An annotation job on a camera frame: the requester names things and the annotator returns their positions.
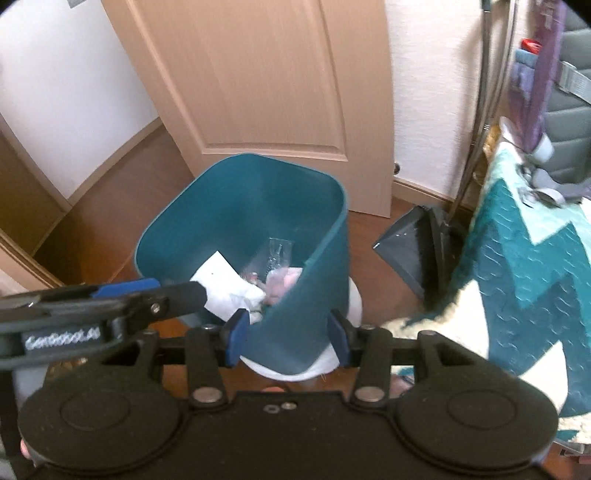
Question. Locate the white crumpled paper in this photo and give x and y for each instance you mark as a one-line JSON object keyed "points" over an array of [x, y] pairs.
{"points": [[226, 290]]}

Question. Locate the clear plastic wrapper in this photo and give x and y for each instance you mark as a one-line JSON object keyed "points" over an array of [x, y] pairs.
{"points": [[274, 253]]}

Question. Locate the teal zigzag quilt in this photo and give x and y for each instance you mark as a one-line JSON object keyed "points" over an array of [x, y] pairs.
{"points": [[520, 296]]}

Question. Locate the purple grey backpack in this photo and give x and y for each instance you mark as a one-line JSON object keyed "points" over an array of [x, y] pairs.
{"points": [[549, 99]]}

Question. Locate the beige wooden door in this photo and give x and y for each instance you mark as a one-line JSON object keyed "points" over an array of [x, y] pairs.
{"points": [[309, 82]]}

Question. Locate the grey dustpan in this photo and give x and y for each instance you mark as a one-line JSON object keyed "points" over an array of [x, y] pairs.
{"points": [[423, 247]]}

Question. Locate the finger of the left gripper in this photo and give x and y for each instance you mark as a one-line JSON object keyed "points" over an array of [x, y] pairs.
{"points": [[125, 288]]}

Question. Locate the pink paper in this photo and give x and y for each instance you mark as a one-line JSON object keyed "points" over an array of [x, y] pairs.
{"points": [[278, 282]]}

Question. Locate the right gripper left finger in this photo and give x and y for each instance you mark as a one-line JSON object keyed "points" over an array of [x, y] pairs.
{"points": [[233, 336]]}

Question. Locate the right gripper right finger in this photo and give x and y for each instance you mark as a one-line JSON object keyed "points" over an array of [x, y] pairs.
{"points": [[342, 336]]}

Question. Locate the teal trash bin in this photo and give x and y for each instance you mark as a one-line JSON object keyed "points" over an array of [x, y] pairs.
{"points": [[245, 207]]}

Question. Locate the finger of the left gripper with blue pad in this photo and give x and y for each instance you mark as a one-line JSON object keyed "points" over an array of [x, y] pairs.
{"points": [[169, 301]]}

